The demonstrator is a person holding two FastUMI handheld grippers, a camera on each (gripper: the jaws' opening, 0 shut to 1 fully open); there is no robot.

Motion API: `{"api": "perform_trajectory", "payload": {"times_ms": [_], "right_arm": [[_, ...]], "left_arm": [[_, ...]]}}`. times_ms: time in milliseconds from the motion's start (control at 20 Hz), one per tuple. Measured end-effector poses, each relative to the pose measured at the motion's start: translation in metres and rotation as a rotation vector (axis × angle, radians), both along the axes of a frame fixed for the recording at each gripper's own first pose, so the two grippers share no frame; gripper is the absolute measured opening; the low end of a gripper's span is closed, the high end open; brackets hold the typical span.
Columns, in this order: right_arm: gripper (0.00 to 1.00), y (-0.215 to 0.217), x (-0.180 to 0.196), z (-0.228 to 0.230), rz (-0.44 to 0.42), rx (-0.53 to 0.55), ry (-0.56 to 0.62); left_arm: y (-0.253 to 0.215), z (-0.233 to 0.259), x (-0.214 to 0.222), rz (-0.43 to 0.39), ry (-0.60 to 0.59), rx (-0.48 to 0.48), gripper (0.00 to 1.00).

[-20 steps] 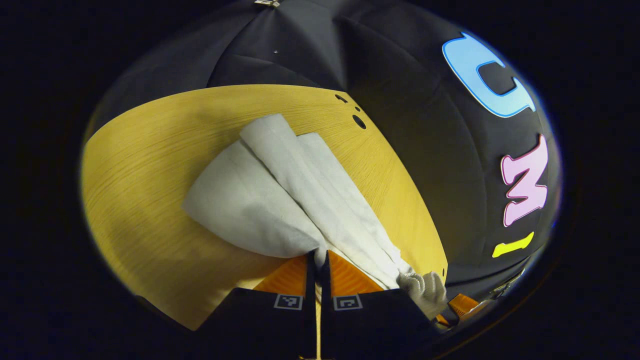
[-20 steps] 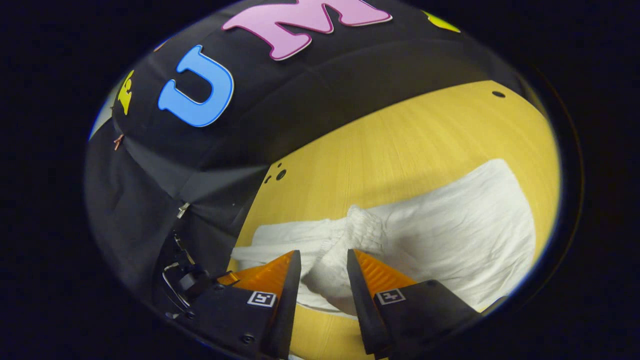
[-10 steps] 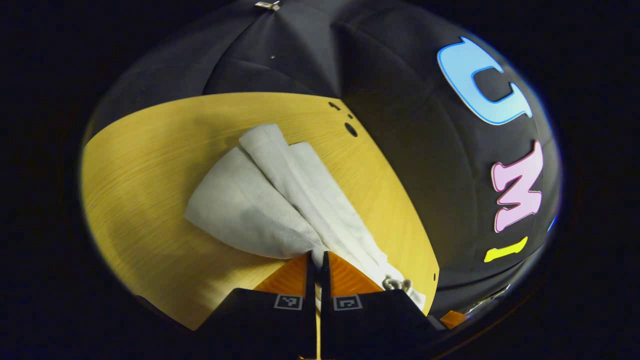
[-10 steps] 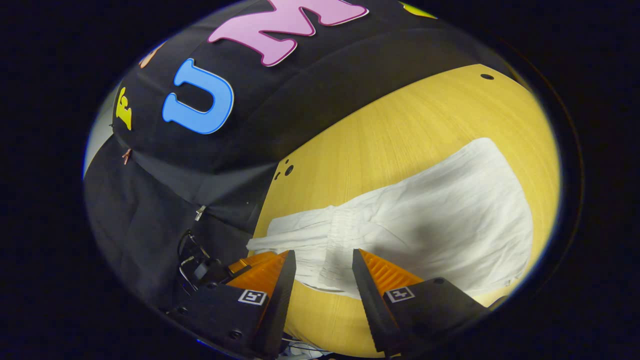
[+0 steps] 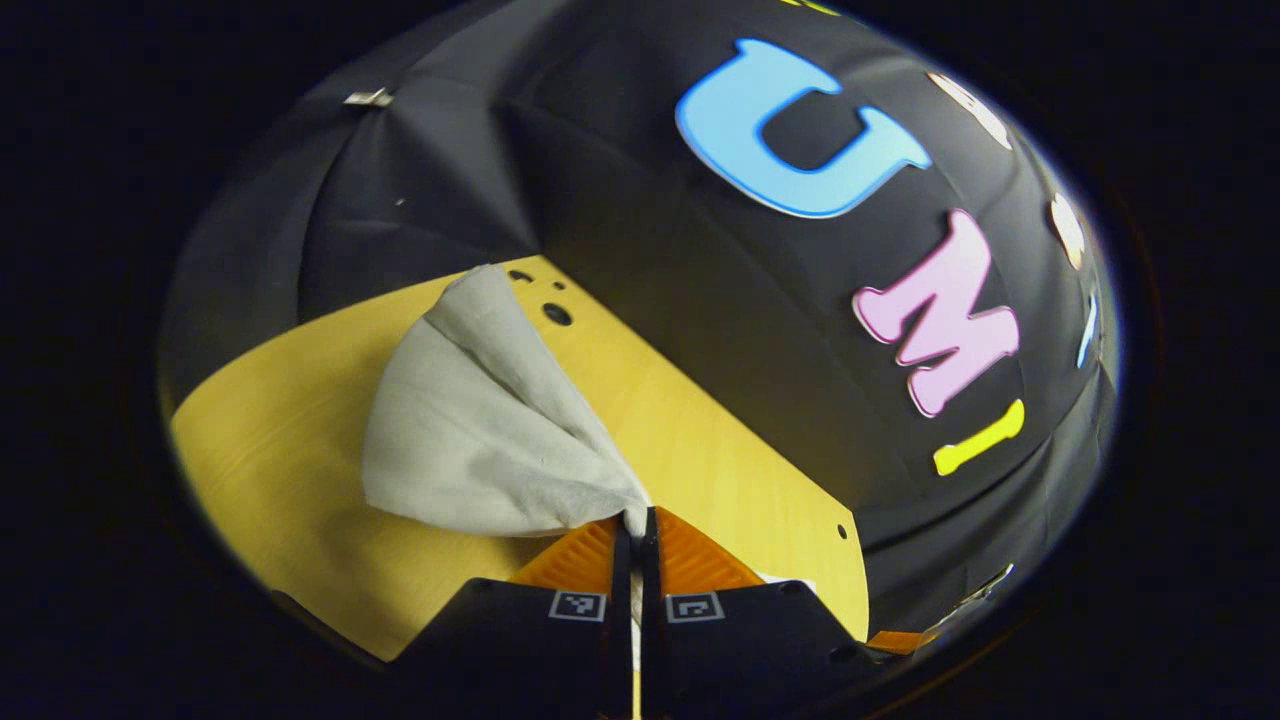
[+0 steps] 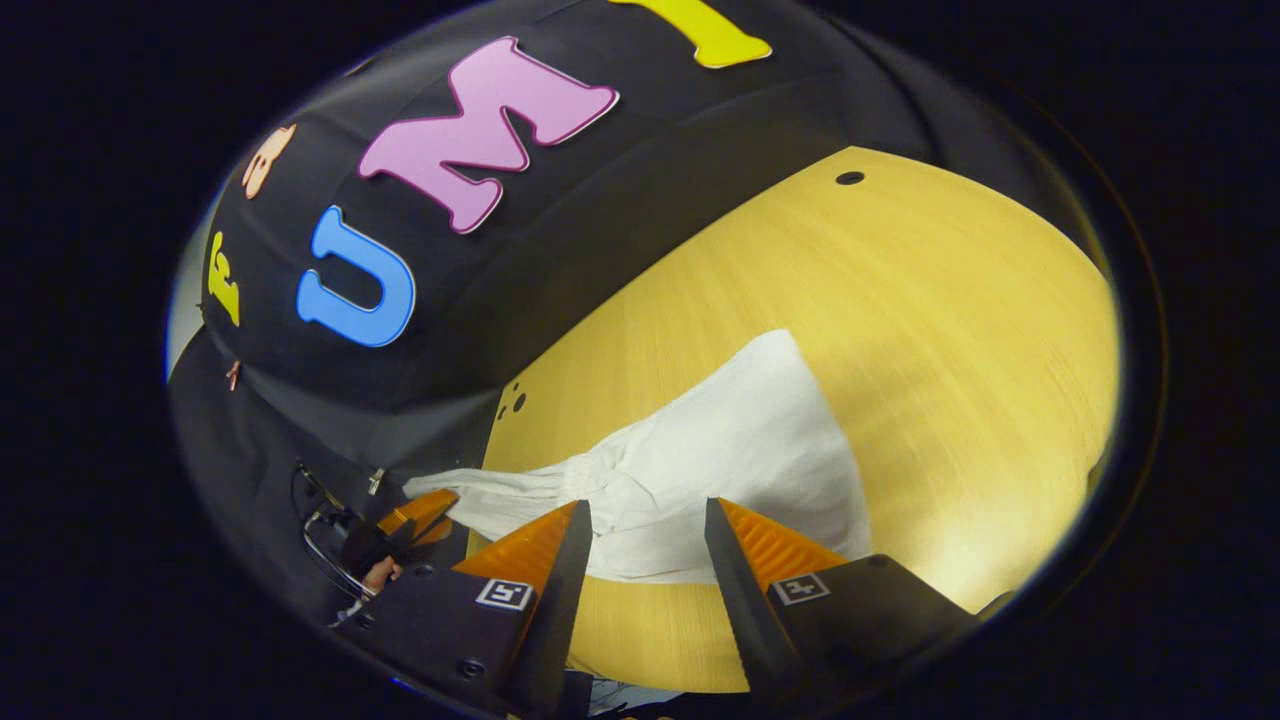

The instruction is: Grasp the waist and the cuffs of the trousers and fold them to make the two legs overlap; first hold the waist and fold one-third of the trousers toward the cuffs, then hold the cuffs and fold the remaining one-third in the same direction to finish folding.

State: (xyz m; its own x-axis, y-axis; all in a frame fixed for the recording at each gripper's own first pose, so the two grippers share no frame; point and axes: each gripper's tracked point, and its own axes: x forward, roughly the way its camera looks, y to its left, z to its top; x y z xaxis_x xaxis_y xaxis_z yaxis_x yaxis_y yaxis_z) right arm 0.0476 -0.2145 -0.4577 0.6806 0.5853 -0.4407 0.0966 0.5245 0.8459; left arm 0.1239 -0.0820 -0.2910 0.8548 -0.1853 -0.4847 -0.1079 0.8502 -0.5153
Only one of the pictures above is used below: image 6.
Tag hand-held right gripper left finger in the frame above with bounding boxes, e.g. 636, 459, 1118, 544
355, 500, 593, 718

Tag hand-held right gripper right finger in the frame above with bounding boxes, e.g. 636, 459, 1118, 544
704, 497, 1013, 720

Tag white jeans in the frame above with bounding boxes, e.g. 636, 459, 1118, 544
403, 329, 873, 585

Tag thin black cable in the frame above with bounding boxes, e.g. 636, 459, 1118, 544
291, 461, 367, 603

